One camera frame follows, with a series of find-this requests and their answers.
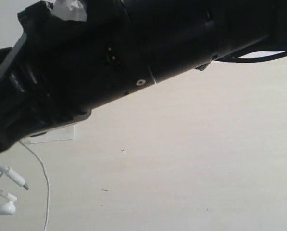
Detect white wired earphones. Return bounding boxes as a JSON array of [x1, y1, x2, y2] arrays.
[[0, 141, 50, 231]]

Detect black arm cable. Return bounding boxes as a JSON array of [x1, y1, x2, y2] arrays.
[[214, 48, 287, 64]]

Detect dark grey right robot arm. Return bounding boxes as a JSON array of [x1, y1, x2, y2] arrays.
[[0, 0, 287, 153]]

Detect clear plastic storage box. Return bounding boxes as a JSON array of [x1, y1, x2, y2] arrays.
[[27, 125, 75, 144]]

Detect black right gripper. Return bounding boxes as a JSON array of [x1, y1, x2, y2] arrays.
[[0, 0, 155, 153]]

